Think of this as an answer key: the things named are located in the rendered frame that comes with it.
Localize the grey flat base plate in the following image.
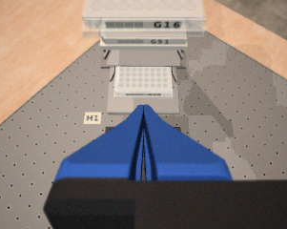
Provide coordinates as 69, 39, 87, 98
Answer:
0, 31, 287, 229

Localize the grey plate hotel rack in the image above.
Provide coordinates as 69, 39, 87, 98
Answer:
103, 50, 184, 115

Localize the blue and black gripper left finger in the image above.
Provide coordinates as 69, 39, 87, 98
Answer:
53, 105, 144, 182

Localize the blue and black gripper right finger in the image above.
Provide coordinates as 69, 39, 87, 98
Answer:
144, 104, 233, 180

